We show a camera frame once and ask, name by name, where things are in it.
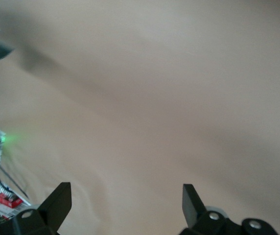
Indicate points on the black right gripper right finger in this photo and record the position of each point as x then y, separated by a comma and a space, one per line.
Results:
193, 210

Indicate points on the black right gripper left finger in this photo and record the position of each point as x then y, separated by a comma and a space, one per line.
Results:
54, 210

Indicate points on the red box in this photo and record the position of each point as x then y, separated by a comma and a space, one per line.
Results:
9, 200

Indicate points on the brown table cover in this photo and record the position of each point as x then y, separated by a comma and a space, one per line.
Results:
142, 98

